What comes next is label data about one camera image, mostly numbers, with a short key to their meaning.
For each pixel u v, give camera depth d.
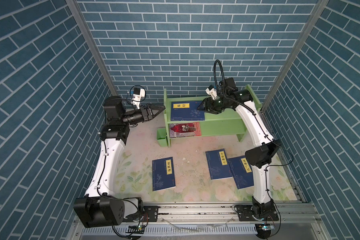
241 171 0.88
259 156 0.58
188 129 0.92
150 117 0.58
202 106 0.75
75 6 0.69
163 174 0.87
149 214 0.74
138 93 0.60
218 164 0.91
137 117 0.58
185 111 0.82
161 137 1.00
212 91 0.76
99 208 0.38
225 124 0.94
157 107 0.60
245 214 0.74
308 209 0.79
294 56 0.89
